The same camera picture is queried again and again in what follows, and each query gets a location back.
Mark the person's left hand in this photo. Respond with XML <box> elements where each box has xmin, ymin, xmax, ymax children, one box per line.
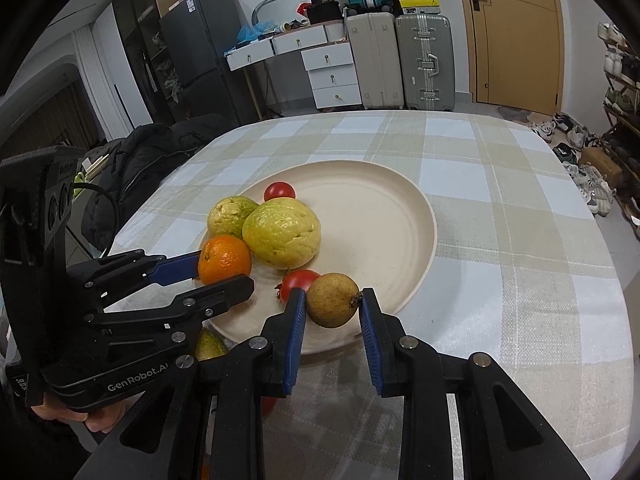
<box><xmin>32</xmin><ymin>390</ymin><xmax>131</xmax><ymax>435</ymax></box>

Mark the white drawer cabinet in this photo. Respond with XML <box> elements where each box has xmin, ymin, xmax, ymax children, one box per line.
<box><xmin>301</xmin><ymin>42</ymin><xmax>362</xmax><ymax>110</ymax></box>

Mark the black puffer jacket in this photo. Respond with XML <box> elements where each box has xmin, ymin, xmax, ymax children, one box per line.
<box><xmin>80</xmin><ymin>113</ymin><xmax>231</xmax><ymax>251</ymax></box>

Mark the green guava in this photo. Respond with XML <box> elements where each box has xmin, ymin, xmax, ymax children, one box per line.
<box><xmin>195</xmin><ymin>327</ymin><xmax>231</xmax><ymax>362</ymax></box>

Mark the brown curtain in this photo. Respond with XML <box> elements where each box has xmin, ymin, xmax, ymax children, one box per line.
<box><xmin>15</xmin><ymin>80</ymin><xmax>101</xmax><ymax>151</ymax></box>

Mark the pile of white sneakers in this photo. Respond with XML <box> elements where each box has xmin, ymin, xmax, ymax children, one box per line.
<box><xmin>527</xmin><ymin>112</ymin><xmax>616</xmax><ymax>218</ymax></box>

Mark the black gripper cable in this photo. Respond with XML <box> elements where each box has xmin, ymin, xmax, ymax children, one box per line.
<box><xmin>72</xmin><ymin>182</ymin><xmax>121</xmax><ymax>261</ymax></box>

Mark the smooth yellow guava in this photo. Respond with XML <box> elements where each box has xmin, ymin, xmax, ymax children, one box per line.
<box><xmin>207</xmin><ymin>196</ymin><xmax>261</xmax><ymax>239</ymax></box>

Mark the brown cardboard box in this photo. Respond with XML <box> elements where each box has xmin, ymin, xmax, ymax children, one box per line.
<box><xmin>580</xmin><ymin>146</ymin><xmax>623</xmax><ymax>186</ymax></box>

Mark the wrinkled yellow guava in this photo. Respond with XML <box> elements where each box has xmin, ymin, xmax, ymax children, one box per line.
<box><xmin>242</xmin><ymin>198</ymin><xmax>322</xmax><ymax>270</ymax></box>

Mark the cream round plate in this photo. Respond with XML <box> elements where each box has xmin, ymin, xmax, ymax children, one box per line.
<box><xmin>200</xmin><ymin>161</ymin><xmax>437</xmax><ymax>356</ymax></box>

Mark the large brown longan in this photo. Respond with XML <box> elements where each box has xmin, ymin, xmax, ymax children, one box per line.
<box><xmin>306</xmin><ymin>273</ymin><xmax>362</xmax><ymax>329</ymax></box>

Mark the dark glass wardrobe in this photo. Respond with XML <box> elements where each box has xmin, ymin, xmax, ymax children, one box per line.
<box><xmin>112</xmin><ymin>0</ymin><xmax>188</xmax><ymax>121</ymax></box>

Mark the dark grey refrigerator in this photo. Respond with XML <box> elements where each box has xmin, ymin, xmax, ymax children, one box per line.
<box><xmin>159</xmin><ymin>0</ymin><xmax>256</xmax><ymax>123</ymax></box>

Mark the blue plastic bag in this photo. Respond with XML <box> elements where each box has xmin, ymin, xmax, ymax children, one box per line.
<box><xmin>237</xmin><ymin>20</ymin><xmax>277</xmax><ymax>42</ymax></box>

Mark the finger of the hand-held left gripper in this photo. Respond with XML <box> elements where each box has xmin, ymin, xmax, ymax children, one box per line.
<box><xmin>67</xmin><ymin>249</ymin><xmax>203</xmax><ymax>311</ymax></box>
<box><xmin>86</xmin><ymin>274</ymin><xmax>256</xmax><ymax>333</ymax></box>

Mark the wooden door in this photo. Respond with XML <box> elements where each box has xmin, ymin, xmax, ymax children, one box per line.
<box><xmin>455</xmin><ymin>0</ymin><xmax>573</xmax><ymax>111</ymax></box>

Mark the oblong red tomato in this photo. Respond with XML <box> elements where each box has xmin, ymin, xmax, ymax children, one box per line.
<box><xmin>263</xmin><ymin>181</ymin><xmax>297</xmax><ymax>202</ymax></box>

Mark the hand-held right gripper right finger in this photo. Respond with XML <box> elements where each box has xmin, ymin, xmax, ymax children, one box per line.
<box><xmin>360</xmin><ymin>287</ymin><xmax>593</xmax><ymax>480</ymax></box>

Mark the grey arched frame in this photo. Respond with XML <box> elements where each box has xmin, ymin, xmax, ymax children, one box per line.
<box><xmin>250</xmin><ymin>0</ymin><xmax>313</xmax><ymax>28</ymax></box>

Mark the silver suitcase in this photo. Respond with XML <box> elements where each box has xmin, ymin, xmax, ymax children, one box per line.
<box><xmin>395</xmin><ymin>14</ymin><xmax>456</xmax><ymax>112</ymax></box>

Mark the shoe rack with shoes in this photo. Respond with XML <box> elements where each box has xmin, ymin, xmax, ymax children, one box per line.
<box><xmin>597</xmin><ymin>22</ymin><xmax>640</xmax><ymax>231</ymax></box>

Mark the white desk with drawers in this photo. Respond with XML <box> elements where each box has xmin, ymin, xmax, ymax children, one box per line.
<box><xmin>225</xmin><ymin>22</ymin><xmax>346</xmax><ymax>121</ymax></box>

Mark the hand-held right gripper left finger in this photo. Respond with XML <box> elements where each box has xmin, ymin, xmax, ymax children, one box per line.
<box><xmin>72</xmin><ymin>287</ymin><xmax>308</xmax><ymax>480</ymax></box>

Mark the yellow and black shoe box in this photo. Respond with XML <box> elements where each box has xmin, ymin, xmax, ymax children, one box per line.
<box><xmin>400</xmin><ymin>0</ymin><xmax>441</xmax><ymax>17</ymax></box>

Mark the beige suitcase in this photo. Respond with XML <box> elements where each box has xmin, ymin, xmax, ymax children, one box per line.
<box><xmin>346</xmin><ymin>10</ymin><xmax>405</xmax><ymax>110</ymax></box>

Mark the black bag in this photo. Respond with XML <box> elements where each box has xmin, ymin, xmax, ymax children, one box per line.
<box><xmin>306</xmin><ymin>2</ymin><xmax>342</xmax><ymax>25</ymax></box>

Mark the small orange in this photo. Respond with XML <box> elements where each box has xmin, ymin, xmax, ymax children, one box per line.
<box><xmin>198</xmin><ymin>235</ymin><xmax>253</xmax><ymax>286</ymax></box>

